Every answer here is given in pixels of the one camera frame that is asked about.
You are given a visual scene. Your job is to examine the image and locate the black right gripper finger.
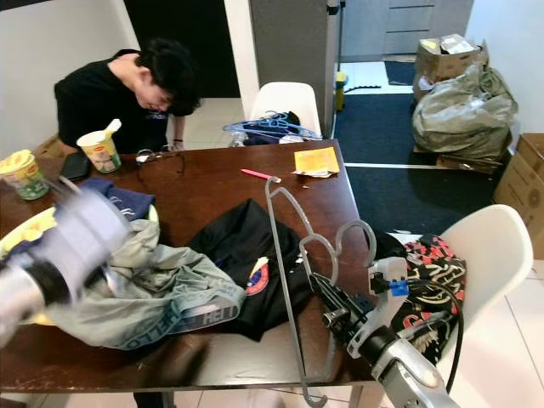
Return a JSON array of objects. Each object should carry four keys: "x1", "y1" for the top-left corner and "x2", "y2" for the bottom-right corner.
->
[
  {"x1": 313, "y1": 272, "x2": 346, "y2": 303},
  {"x1": 309, "y1": 275, "x2": 339, "y2": 312}
]

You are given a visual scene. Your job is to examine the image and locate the grey plastic hanger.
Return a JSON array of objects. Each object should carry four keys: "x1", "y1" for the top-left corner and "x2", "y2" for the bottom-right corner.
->
[{"x1": 265, "y1": 176, "x2": 379, "y2": 407}]

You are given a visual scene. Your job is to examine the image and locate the black garment with round logo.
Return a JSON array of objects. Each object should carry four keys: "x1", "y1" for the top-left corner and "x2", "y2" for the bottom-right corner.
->
[{"x1": 189, "y1": 198, "x2": 315, "y2": 341}]

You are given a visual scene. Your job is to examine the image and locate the grey green shorts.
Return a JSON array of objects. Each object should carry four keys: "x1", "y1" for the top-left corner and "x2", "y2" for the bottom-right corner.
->
[{"x1": 42, "y1": 219, "x2": 247, "y2": 351}]

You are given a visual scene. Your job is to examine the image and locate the blue plastic hanger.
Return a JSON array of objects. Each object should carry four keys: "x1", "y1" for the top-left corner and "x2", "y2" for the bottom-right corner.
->
[{"x1": 223, "y1": 110, "x2": 322, "y2": 145}]

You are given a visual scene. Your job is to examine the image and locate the red black patterned garment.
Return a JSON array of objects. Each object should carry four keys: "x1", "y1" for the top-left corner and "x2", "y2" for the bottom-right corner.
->
[{"x1": 378, "y1": 234, "x2": 468, "y2": 366}]

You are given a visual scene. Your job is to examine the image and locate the navy carpet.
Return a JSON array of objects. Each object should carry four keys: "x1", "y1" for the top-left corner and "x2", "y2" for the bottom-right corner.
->
[{"x1": 336, "y1": 59, "x2": 519, "y2": 237}]

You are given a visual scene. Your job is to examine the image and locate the yellow paper sheet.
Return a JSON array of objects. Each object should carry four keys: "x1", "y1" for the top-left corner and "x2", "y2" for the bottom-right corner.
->
[{"x1": 293, "y1": 146, "x2": 342, "y2": 179}]

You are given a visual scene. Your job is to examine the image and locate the pink pen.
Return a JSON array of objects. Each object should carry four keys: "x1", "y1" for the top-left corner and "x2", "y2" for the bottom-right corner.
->
[{"x1": 240, "y1": 167, "x2": 283, "y2": 184}]

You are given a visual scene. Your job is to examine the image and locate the white plastic chair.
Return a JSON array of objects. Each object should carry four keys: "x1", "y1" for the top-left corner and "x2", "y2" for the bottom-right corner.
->
[
  {"x1": 378, "y1": 204, "x2": 535, "y2": 341},
  {"x1": 248, "y1": 81, "x2": 324, "y2": 145}
]

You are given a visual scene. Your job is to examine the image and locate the yellow bottle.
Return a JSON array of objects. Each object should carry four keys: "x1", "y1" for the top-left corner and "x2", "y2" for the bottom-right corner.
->
[{"x1": 334, "y1": 71, "x2": 349, "y2": 111}]

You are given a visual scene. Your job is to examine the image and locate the navy garment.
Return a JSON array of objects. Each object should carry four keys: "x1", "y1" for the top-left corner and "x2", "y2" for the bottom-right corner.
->
[{"x1": 0, "y1": 176, "x2": 156, "y2": 256}]

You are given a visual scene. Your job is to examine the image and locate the olive garbage bag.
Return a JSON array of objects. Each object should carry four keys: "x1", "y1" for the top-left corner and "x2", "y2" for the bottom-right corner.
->
[{"x1": 411, "y1": 64, "x2": 519, "y2": 162}]

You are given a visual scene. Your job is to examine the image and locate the stacked cardboard boxes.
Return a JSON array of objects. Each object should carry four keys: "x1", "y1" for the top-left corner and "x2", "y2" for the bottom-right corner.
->
[{"x1": 495, "y1": 132, "x2": 544, "y2": 260}]

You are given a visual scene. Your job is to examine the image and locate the yellow plastic basin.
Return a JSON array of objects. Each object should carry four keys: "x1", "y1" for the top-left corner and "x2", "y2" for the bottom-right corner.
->
[{"x1": 0, "y1": 204, "x2": 65, "y2": 328}]

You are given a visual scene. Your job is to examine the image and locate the black eyeglasses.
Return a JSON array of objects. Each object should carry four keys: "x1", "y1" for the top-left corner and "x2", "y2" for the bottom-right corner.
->
[{"x1": 136, "y1": 148, "x2": 186, "y2": 176}]

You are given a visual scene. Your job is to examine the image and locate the yellow green noodle cup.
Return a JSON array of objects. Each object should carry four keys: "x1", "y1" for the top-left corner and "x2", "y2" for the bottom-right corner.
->
[
  {"x1": 0, "y1": 150, "x2": 52, "y2": 201},
  {"x1": 76, "y1": 119, "x2": 124, "y2": 175}
]

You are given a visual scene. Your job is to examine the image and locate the grey partition panel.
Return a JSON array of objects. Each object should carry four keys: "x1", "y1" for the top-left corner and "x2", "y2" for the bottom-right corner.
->
[{"x1": 248, "y1": 0, "x2": 343, "y2": 128}]

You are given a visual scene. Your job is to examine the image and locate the open cardboard box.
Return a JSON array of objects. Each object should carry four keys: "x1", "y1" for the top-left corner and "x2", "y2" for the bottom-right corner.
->
[{"x1": 415, "y1": 32, "x2": 490, "y2": 99}]

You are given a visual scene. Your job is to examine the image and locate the grey cabinet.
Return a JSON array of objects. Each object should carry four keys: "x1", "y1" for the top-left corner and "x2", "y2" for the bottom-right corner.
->
[{"x1": 340, "y1": 0, "x2": 473, "y2": 59}]

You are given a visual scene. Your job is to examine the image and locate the black phone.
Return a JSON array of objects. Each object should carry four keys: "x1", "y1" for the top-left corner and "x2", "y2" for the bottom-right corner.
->
[{"x1": 59, "y1": 151, "x2": 93, "y2": 181}]

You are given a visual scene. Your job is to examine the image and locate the person in black shirt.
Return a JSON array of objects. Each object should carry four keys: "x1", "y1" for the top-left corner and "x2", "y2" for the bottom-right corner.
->
[{"x1": 54, "y1": 37, "x2": 203, "y2": 156}]

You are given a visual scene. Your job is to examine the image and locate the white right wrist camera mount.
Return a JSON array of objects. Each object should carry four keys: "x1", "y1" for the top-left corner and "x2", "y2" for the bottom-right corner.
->
[{"x1": 344, "y1": 257, "x2": 411, "y2": 358}]

